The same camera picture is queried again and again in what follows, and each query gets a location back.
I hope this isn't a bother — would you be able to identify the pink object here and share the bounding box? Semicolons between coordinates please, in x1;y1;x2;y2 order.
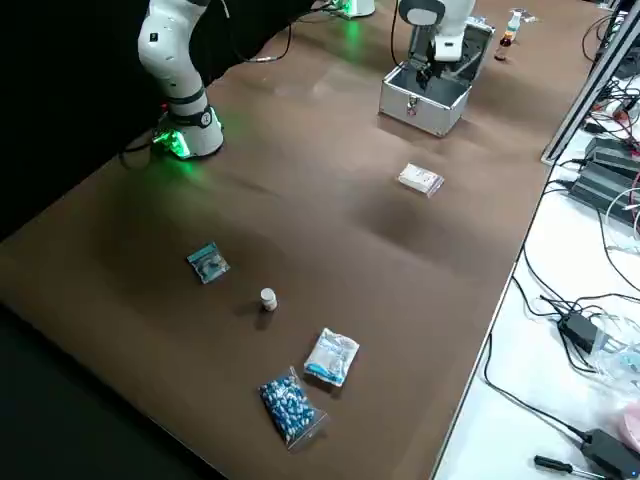
613;404;640;451

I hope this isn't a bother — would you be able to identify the black adapter cable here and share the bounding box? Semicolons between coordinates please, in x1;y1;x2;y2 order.
482;332;589;441

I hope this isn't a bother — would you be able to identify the silver aluminium medicine case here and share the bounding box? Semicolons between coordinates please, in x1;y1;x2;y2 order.
378;18;497;139

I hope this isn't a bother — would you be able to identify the small black power adapter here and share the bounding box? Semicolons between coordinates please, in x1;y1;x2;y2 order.
558;310;600;352

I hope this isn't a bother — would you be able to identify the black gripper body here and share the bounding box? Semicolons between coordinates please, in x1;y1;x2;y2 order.
408;24;437;71

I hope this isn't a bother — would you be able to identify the large black power adapter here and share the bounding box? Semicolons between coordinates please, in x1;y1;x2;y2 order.
582;428;640;479

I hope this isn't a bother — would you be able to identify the dark grey device box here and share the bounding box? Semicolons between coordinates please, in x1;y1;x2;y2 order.
584;137;640;167
569;159;640;227

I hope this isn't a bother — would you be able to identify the black base cable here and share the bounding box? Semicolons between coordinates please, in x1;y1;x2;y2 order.
118;134;166;174

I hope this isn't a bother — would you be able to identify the brown glass bottle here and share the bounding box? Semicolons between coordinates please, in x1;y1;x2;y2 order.
493;30;516;62

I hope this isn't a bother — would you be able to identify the clear bottle white cap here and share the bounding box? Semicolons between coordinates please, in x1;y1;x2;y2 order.
504;8;524;39

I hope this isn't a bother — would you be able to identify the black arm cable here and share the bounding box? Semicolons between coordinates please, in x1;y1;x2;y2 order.
222;0;404;69

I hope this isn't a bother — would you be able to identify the aluminium frame post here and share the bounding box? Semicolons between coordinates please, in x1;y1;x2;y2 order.
539;22;640;165

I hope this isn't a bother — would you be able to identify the white blue wipe packet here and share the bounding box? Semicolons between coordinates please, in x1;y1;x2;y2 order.
303;327;361;389

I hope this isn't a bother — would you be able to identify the black handled screwdriver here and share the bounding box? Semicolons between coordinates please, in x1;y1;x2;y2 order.
533;453;599;476

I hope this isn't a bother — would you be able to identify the white gauze packet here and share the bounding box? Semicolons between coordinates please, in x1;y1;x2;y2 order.
397;162;446;200

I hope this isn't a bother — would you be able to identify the small teal packet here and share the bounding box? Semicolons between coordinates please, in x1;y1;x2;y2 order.
186;241;231;285

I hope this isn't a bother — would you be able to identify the clear plastic bag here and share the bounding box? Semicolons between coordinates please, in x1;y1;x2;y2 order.
589;319;640;401

